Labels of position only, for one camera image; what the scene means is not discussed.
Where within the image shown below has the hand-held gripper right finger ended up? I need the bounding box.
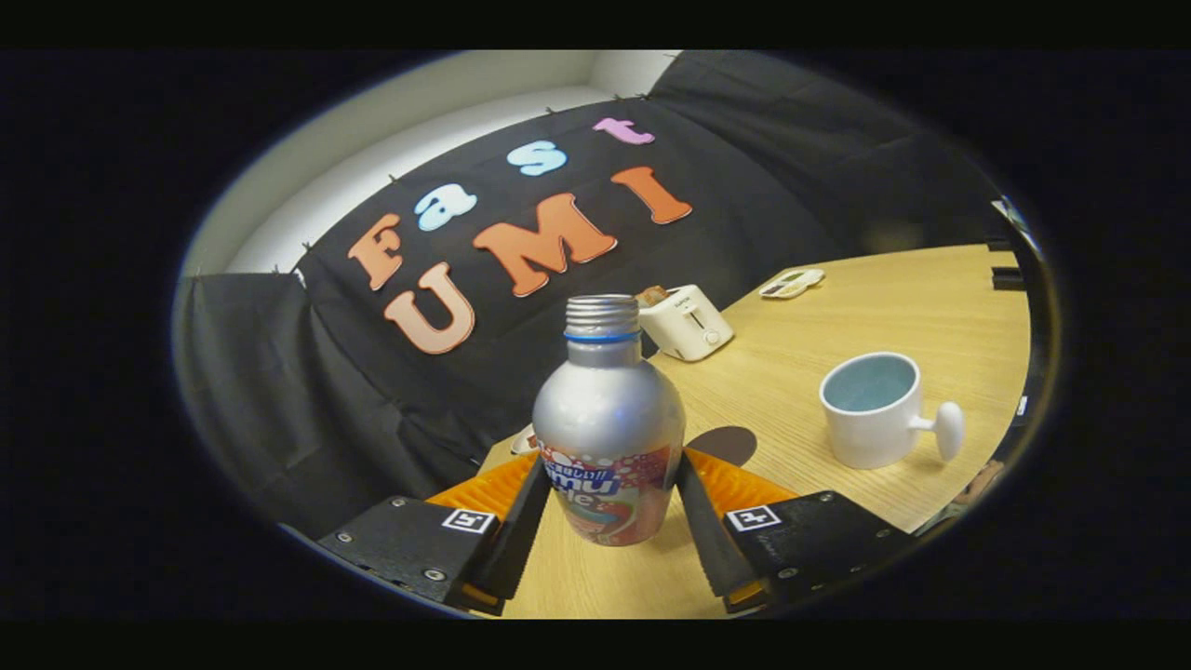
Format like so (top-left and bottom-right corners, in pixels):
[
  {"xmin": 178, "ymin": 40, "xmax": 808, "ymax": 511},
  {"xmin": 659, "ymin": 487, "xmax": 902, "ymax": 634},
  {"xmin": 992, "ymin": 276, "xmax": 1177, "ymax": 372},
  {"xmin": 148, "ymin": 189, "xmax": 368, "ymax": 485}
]
[{"xmin": 676, "ymin": 447, "xmax": 917, "ymax": 615}]

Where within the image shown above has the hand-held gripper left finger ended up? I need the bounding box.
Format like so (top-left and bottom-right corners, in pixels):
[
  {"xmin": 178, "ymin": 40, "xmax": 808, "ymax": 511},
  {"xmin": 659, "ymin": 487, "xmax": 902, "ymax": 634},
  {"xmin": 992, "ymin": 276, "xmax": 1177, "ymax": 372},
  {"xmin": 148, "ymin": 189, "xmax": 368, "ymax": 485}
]
[{"xmin": 316, "ymin": 451, "xmax": 553, "ymax": 617}]

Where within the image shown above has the dark round coaster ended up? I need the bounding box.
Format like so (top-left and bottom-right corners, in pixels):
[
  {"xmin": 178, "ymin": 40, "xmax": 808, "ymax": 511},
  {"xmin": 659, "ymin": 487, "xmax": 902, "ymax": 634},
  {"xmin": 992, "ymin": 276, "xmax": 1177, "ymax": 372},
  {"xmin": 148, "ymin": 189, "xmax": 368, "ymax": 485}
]
[{"xmin": 684, "ymin": 426, "xmax": 759, "ymax": 468}]

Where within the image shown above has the silver juice bottle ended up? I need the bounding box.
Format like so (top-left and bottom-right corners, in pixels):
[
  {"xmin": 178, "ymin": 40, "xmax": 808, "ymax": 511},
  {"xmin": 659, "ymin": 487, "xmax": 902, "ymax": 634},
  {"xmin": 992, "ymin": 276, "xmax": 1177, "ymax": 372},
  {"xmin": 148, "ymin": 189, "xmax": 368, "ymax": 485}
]
[{"xmin": 531, "ymin": 294, "xmax": 688, "ymax": 547}]

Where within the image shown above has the white cup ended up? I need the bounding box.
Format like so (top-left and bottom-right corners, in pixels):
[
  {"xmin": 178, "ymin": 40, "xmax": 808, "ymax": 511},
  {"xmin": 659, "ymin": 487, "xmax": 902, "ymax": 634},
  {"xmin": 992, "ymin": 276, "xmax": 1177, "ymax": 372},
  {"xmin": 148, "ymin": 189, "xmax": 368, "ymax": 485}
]
[{"xmin": 819, "ymin": 352, "xmax": 967, "ymax": 470}]

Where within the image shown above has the white toaster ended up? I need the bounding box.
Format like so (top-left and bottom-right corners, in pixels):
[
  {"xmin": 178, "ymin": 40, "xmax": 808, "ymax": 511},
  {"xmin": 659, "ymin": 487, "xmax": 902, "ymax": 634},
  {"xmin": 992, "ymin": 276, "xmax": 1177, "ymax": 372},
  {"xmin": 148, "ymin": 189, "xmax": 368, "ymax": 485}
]
[{"xmin": 637, "ymin": 285, "xmax": 735, "ymax": 363}]

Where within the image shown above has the wooden table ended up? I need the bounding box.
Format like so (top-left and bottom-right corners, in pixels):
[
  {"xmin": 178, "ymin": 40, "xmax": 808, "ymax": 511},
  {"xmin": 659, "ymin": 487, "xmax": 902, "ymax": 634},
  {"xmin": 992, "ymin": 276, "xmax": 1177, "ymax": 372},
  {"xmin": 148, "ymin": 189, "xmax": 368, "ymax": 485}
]
[{"xmin": 479, "ymin": 244, "xmax": 1034, "ymax": 620}]

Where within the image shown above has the white divided dish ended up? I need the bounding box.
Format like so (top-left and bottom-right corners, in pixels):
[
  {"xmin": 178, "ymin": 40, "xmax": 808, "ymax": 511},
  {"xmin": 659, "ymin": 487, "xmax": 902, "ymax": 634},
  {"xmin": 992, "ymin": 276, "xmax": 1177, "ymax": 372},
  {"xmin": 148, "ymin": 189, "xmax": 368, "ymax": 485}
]
[{"xmin": 758, "ymin": 268, "xmax": 826, "ymax": 300}]

